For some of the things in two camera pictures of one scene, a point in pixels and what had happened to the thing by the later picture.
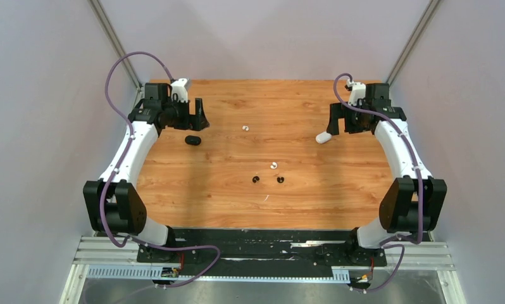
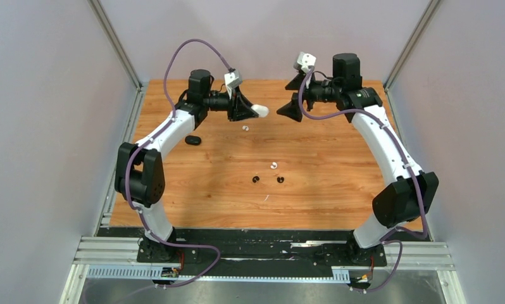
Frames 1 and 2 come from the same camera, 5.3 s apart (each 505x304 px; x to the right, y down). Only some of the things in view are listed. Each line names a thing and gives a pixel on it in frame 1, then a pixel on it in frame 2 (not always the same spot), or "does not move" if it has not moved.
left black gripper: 197,121 to 239,107
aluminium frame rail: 426,256 does not move
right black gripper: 338,111 to 292,109
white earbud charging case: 323,137 to 262,110
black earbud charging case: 193,140 does not move
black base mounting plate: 255,251 does not move
